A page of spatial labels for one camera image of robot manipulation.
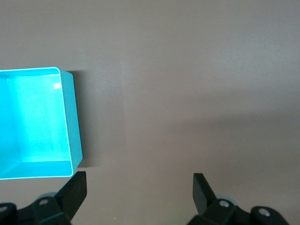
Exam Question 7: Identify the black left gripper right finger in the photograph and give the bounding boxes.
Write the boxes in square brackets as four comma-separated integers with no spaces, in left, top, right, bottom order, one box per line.
[187,172,288,225]

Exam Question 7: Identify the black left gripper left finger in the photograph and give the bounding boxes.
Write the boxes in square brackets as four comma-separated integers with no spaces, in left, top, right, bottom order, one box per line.
[0,171,88,225]

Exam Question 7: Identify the teal plastic storage box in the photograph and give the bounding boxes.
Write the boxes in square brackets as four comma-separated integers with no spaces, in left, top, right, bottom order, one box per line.
[0,67,84,180]

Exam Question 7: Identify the brown table mat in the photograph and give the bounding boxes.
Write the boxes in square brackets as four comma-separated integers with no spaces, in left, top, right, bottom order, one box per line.
[0,0,300,225]

